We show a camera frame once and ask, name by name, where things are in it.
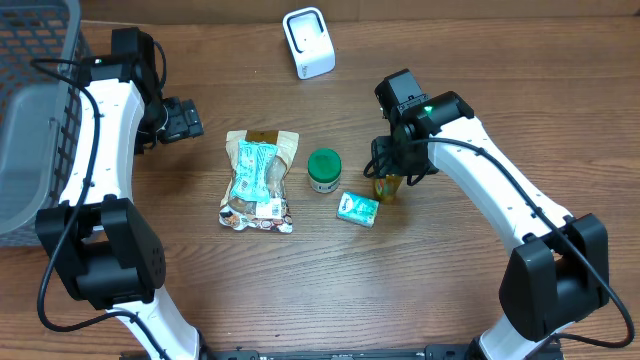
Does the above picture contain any yellow dish soap bottle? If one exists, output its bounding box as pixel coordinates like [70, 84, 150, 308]
[372, 174, 404, 203]

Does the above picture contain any teal tissue pack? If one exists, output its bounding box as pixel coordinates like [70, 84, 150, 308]
[336, 192, 379, 228]

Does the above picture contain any green lid jar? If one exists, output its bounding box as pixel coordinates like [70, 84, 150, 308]
[307, 148, 342, 193]

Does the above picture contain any teal wipes packet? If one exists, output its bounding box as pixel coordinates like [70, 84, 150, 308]
[231, 140, 278, 203]

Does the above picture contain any brown snack pouch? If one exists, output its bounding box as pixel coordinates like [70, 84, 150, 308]
[218, 130, 299, 234]

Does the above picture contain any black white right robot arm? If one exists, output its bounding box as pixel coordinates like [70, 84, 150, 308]
[364, 69, 612, 359]

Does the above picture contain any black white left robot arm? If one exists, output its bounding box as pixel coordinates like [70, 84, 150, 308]
[35, 27, 213, 359]

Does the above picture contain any white barcode scanner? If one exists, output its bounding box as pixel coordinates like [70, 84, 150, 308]
[282, 7, 336, 80]

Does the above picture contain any grey plastic basket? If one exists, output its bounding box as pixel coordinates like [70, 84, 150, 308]
[1, 0, 90, 247]

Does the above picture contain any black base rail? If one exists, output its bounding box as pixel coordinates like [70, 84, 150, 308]
[119, 342, 566, 360]

